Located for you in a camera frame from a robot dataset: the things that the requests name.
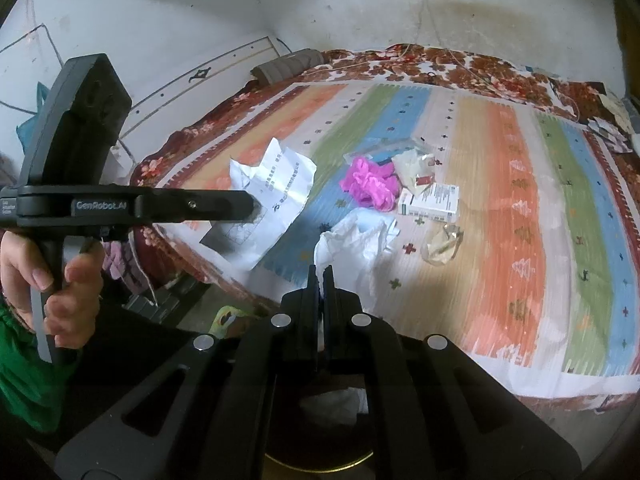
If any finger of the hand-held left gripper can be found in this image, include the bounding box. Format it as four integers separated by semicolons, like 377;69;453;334
142;189;263;225

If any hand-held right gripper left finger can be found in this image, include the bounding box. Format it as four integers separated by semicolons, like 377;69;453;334
55;264;321;480

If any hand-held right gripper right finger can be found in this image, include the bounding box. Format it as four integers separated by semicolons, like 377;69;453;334
322;264;583;480

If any white plastic bag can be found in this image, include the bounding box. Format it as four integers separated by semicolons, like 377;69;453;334
312;207;401;311

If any white printed paper sheet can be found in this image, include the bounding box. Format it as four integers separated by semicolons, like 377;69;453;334
200;137;318;271

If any clear wrapper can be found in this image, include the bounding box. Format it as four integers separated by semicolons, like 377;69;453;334
421;224;465;266

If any pink plastic bag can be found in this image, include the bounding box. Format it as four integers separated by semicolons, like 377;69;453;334
340;156;401;213

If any green and white medicine box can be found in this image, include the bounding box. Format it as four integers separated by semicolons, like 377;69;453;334
397;182;461;223

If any gold-rimmed round bin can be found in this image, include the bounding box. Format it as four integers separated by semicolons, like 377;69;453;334
265;385;376;472

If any beige wrapper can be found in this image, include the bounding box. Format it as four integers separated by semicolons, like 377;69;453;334
391;147;441;196

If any person's left forearm green sleeve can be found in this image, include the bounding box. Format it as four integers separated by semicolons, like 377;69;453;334
0;300;81;433

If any person's left hand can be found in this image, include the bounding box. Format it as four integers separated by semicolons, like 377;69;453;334
0;232;106;351

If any teal plastic bag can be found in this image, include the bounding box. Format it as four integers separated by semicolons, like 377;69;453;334
15;82;51;146

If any yellow green cloth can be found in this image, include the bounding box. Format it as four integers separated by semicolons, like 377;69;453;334
210;305;261;341

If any purple cloth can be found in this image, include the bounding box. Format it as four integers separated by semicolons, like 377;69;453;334
102;240;146;281

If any white decorated board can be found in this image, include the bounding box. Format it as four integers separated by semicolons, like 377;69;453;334
120;35;291;161

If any grey folded cloth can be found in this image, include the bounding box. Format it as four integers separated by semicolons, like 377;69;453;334
250;48;326;86

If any striped colourful blanket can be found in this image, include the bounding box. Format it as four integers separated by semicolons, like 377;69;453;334
165;77;640;401

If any pile of clothes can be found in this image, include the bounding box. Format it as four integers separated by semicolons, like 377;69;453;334
585;85;640;153

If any white cable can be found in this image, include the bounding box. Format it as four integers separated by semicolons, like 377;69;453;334
410;0;451;56

